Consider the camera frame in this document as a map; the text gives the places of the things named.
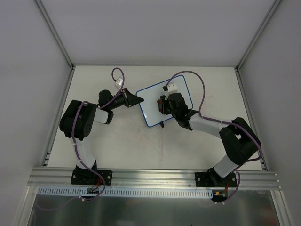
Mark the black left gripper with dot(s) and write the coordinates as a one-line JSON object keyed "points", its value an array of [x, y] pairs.
{"points": [[127, 98]]}

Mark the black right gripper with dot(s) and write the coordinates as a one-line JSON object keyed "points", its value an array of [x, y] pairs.
{"points": [[165, 106]]}

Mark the red black whiteboard eraser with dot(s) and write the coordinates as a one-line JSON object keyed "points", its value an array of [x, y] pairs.
{"points": [[160, 106]]}

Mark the blue framed whiteboard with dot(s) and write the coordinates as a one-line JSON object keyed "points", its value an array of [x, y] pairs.
{"points": [[152, 94]]}

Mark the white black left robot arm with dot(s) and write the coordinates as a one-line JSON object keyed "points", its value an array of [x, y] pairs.
{"points": [[79, 117]]}

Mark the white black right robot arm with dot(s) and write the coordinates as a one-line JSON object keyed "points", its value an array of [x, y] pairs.
{"points": [[239, 141]]}

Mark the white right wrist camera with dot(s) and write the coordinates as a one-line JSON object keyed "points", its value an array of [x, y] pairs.
{"points": [[170, 89]]}

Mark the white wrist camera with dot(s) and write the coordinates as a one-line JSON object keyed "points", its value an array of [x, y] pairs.
{"points": [[170, 89], [119, 82]]}

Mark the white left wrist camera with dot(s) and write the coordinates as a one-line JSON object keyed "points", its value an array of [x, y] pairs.
{"points": [[119, 82]]}

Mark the aluminium right side rail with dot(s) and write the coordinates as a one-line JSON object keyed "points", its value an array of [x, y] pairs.
{"points": [[250, 116]]}

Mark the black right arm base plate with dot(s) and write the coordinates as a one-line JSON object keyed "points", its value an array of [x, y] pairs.
{"points": [[211, 179]]}

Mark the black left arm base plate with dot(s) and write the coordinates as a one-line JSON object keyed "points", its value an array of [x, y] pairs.
{"points": [[85, 177]]}

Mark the aluminium left side rail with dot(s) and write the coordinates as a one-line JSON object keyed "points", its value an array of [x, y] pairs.
{"points": [[55, 123]]}

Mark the aluminium frame rail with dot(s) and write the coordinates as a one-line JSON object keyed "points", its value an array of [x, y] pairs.
{"points": [[150, 178]]}

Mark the aluminium left corner post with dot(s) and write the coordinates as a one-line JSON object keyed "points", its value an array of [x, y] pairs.
{"points": [[45, 15]]}

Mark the aluminium corner post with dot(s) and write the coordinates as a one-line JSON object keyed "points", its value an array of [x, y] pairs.
{"points": [[45, 15], [259, 32]]}

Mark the white slotted cable duct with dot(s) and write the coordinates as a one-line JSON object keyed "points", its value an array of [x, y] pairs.
{"points": [[127, 192]]}

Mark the aluminium right corner post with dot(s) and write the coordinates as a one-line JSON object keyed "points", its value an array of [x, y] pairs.
{"points": [[259, 32]]}

